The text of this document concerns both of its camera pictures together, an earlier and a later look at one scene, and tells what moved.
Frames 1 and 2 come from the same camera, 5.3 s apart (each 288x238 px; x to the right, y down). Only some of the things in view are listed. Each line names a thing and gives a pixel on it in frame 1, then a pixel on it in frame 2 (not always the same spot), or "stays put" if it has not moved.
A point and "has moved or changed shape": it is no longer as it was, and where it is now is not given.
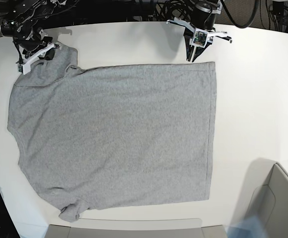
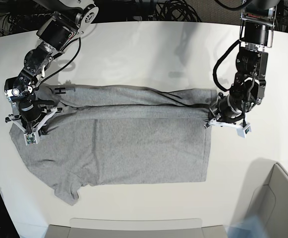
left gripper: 201,38 → 225,110
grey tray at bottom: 136,228 stays put
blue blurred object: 252,227 stays put
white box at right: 267,191 stays put
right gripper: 32,43 → 30,112
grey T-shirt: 114,136 has moved or changed shape
